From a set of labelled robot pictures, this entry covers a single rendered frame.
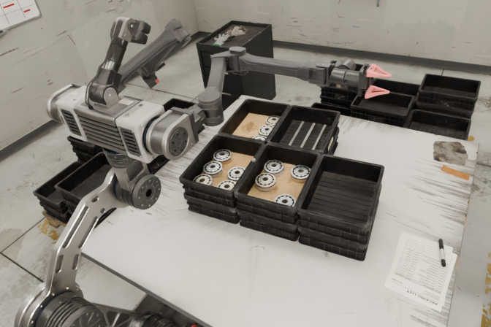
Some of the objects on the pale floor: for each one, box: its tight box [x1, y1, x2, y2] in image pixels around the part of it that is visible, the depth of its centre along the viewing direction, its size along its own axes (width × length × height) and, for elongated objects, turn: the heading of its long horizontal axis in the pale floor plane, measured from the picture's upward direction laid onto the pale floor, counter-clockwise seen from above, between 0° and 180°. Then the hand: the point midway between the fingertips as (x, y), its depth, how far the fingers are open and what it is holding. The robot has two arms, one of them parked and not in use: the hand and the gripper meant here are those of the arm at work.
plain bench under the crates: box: [80, 95, 479, 327], centre depth 218 cm, size 160×160×70 cm
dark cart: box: [196, 20, 276, 112], centre depth 366 cm, size 60×45×90 cm
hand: (387, 84), depth 128 cm, fingers open, 6 cm apart
